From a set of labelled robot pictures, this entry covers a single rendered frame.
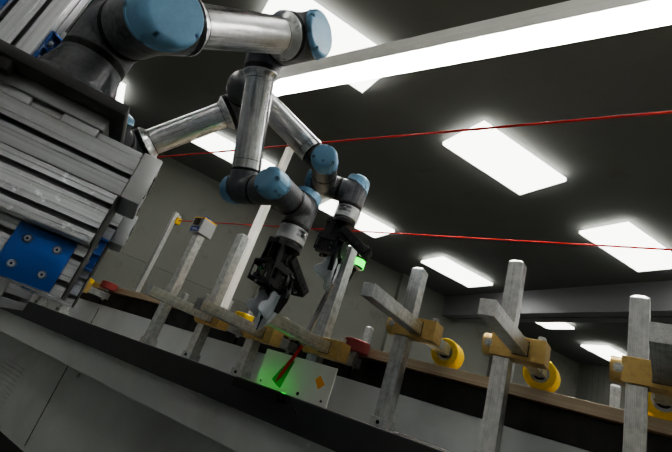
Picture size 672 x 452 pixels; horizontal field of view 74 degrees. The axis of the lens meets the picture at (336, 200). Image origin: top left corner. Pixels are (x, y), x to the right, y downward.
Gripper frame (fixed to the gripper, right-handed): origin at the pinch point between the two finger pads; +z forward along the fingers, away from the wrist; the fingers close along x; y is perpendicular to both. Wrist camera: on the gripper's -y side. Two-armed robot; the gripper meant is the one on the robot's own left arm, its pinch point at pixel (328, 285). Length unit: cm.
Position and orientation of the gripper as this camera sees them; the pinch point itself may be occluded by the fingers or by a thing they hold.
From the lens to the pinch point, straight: 129.2
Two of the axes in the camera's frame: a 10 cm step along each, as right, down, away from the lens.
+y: -9.2, -2.0, 3.3
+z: -3.3, 8.6, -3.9
